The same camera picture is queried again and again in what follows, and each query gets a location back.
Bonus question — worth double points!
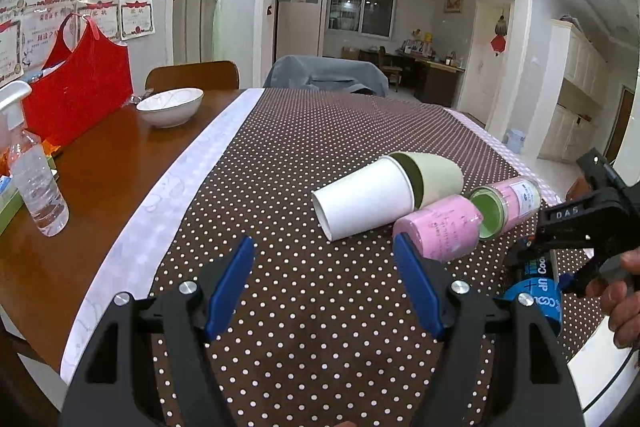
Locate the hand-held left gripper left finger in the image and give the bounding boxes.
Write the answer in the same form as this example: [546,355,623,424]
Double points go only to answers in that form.
[59,235,256,427]

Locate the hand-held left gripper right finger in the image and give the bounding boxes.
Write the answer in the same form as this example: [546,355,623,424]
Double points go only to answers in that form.
[392,236,586,427]

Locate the pink cup with green inside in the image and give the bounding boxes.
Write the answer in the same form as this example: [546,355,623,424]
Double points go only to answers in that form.
[468,176,542,241]

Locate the white paper cup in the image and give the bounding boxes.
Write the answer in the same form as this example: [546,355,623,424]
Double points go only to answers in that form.
[311,156,417,242]

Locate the light green cup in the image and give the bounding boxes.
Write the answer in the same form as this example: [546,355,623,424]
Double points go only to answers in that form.
[389,151,465,210]

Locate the person's right hand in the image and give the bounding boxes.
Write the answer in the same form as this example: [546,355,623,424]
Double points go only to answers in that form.
[586,247,640,349]

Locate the blue bucket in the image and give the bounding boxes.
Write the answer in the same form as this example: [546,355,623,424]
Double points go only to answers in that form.
[504,128,527,154]

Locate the white patterned cloth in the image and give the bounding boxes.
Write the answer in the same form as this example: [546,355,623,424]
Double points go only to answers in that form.
[60,88,266,383]

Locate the brown door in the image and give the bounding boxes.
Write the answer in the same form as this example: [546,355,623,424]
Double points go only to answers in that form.
[606,86,636,164]

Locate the white cabinets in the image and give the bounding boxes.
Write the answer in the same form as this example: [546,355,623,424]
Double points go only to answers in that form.
[538,18,610,164]

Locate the brown polka dot tablecloth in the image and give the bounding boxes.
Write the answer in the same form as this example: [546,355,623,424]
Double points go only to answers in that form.
[148,88,608,427]

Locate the white door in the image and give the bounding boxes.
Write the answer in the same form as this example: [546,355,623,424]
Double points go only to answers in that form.
[467,0,514,120]

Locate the white bowl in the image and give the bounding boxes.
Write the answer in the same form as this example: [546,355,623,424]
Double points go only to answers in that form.
[136,87,205,129]

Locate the red hanging ornament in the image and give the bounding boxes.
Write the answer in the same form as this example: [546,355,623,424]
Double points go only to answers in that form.
[490,9,510,57]

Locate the dark wooden desk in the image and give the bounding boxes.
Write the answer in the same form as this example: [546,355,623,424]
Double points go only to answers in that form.
[398,51,466,108]

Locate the clear plastic water bottle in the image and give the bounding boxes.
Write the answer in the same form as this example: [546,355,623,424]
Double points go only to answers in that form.
[0,82,70,238]

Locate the dark wooden chair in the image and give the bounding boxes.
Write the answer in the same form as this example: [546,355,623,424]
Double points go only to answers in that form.
[359,46,404,88]

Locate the grey covered sofa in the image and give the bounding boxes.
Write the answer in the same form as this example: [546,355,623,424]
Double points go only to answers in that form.
[263,55,390,97]

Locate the green box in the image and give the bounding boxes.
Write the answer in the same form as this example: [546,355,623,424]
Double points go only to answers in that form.
[0,176,24,236]

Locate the red bag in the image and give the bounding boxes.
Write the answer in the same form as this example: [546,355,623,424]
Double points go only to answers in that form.
[22,13,134,148]

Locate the white refrigerator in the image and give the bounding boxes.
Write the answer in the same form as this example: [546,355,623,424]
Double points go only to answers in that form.
[276,0,331,58]

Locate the window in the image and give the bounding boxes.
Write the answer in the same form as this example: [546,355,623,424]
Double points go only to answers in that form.
[330,0,399,36]

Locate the black cable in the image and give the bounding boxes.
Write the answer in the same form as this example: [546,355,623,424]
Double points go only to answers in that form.
[582,347,640,414]

